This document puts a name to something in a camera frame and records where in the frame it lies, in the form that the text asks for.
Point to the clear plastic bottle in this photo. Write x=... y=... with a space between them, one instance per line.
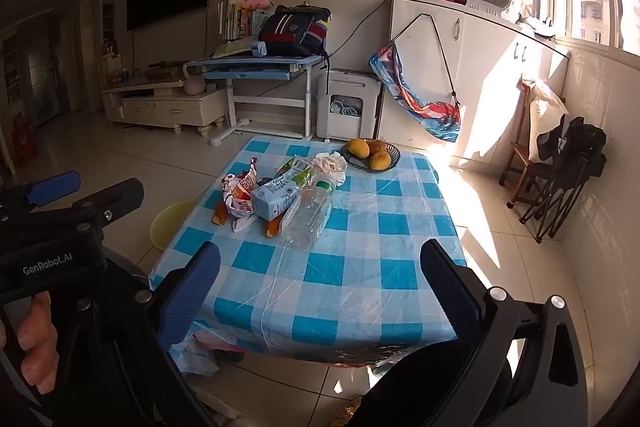
x=307 y=217

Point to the white air purifier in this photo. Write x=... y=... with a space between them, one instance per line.
x=350 y=87

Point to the speckled yellow mango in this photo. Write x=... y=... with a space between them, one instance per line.
x=380 y=161

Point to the brown round fruit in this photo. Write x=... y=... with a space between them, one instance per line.
x=378 y=148

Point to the white plastic bag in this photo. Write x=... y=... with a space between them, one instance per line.
x=330 y=167
x=195 y=357

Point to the brown tray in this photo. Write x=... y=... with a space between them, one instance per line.
x=165 y=69

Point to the yellow plastic basin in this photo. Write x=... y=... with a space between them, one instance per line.
x=170 y=222

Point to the blue green drink carton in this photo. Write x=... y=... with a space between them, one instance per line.
x=275 y=199

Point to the wicker fruit basket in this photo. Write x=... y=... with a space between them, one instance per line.
x=350 y=160

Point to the blue white study desk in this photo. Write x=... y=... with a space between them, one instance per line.
x=250 y=72

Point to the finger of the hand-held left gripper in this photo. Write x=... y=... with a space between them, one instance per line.
x=50 y=188
x=120 y=194

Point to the colourful printed hanging bag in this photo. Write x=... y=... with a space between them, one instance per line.
x=420 y=107

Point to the pink plush toy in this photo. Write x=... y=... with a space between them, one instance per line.
x=257 y=3

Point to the wooden chair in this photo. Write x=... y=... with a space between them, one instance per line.
x=517 y=157

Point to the cream television cabinet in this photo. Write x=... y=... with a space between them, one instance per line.
x=165 y=107

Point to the open green book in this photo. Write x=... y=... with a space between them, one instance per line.
x=232 y=49

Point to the small blue pack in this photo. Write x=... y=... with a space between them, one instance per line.
x=259 y=49

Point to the white pillow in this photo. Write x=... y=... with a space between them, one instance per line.
x=545 y=112

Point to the red stool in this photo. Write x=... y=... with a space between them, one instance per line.
x=24 y=139

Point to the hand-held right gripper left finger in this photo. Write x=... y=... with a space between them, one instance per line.
x=192 y=292

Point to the small orange carrot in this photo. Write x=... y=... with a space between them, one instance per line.
x=219 y=214

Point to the white cabinet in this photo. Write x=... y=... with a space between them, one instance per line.
x=490 y=57

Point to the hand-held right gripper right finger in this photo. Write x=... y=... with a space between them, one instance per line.
x=450 y=292

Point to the dark striped backpack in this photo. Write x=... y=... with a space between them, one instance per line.
x=292 y=32

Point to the red white snack wrapper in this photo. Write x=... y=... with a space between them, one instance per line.
x=240 y=192

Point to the black folding chair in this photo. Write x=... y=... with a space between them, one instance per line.
x=575 y=157

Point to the blue checked tablecloth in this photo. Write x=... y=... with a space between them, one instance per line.
x=350 y=267

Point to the row of books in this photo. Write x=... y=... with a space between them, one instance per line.
x=235 y=19

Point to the person's left hand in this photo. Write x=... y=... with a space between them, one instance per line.
x=35 y=342

